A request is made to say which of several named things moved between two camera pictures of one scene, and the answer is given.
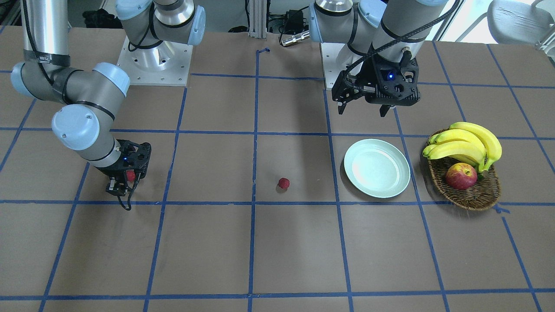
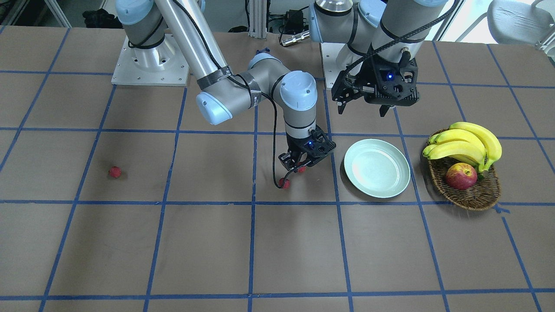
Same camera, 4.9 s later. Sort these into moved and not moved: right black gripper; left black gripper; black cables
Moved: right black gripper
Not moved: black cables; left black gripper
